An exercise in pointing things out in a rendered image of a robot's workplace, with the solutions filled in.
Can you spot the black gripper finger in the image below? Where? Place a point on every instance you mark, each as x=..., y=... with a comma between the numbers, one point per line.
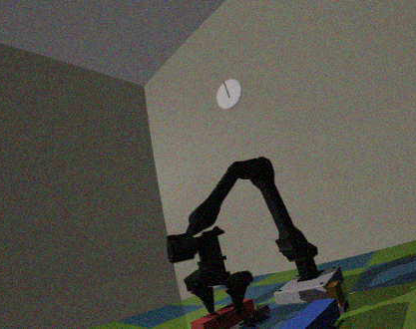
x=237, y=297
x=206, y=296

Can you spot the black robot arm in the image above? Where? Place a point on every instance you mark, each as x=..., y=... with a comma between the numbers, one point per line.
x=291, y=241

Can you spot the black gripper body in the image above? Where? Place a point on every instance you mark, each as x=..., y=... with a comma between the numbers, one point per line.
x=231, y=281

